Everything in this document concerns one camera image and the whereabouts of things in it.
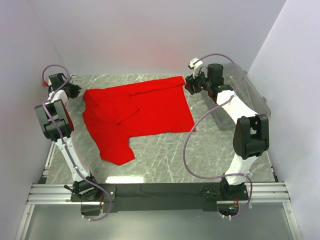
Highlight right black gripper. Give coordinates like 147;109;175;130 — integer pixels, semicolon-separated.
184;68;212;96

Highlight red t shirt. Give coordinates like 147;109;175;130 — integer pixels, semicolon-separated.
82;76;195;166

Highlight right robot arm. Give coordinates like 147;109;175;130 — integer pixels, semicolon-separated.
185;62;270;200

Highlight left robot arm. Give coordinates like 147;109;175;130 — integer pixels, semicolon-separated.
34;73;103;202

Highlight clear plastic bin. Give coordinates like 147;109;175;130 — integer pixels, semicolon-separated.
211;63;271;131

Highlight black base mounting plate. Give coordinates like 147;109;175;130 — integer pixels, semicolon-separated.
69;182;251;214

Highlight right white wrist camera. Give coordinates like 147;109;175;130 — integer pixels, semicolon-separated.
188;57;203;78

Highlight aluminium rail frame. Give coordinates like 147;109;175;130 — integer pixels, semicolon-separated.
14;74;303;240

